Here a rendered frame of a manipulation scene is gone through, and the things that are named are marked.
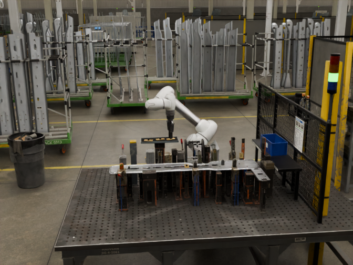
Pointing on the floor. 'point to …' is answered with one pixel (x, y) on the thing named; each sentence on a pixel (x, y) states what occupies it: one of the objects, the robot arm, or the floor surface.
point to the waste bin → (28, 158)
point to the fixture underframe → (167, 252)
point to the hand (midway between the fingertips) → (170, 134)
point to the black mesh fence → (296, 149)
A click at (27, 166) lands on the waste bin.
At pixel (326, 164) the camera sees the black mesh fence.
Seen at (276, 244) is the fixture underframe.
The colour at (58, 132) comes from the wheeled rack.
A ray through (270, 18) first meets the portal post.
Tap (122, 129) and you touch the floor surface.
